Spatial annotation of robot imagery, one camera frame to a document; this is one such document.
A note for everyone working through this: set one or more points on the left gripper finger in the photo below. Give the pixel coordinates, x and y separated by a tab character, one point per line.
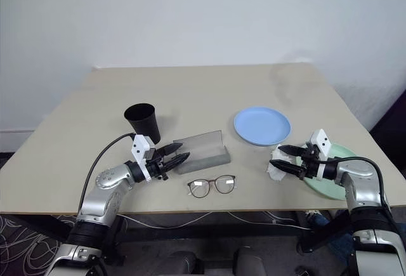
179	159
172	148

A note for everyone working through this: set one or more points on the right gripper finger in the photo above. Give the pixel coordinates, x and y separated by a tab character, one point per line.
285	166
292	150

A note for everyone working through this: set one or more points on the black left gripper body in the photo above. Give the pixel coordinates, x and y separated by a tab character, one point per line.
157	166

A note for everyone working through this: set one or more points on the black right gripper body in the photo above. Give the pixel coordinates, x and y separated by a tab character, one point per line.
309	169

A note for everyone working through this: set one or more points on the white tissue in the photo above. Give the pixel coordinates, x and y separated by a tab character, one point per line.
276	173

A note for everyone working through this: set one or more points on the grey glasses case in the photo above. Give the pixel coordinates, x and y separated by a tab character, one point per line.
203	160

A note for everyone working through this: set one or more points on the green plastic plate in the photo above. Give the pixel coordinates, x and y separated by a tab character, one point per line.
330	190

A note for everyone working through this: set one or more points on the brown round-rimmed glasses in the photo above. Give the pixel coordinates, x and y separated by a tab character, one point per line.
199	183

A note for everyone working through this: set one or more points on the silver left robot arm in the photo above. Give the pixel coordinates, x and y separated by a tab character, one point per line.
108	177

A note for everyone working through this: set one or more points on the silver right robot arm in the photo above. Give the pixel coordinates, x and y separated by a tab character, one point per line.
355	174

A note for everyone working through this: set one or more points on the black plastic cup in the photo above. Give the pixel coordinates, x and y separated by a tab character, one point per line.
142	123

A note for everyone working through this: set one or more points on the blue plastic plate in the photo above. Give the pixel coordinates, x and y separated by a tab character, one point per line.
261	125

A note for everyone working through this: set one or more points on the blue jeans leg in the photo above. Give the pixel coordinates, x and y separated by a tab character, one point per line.
344	247

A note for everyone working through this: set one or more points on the dark purple furniture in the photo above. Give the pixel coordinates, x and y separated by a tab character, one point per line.
393	136

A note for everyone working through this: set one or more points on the dark rounded shape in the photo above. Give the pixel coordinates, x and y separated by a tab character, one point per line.
249	261
184	263

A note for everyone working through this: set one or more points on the dark rug with white lines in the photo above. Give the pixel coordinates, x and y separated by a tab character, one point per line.
19	250

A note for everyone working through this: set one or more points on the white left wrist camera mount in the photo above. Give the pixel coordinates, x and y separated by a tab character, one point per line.
141	146

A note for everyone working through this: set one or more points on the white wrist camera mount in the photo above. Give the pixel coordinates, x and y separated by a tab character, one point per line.
322	142
141	146

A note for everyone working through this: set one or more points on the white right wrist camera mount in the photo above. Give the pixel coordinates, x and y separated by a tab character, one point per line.
322	142

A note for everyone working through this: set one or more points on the black table frame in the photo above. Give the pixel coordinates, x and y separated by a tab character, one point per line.
222	232

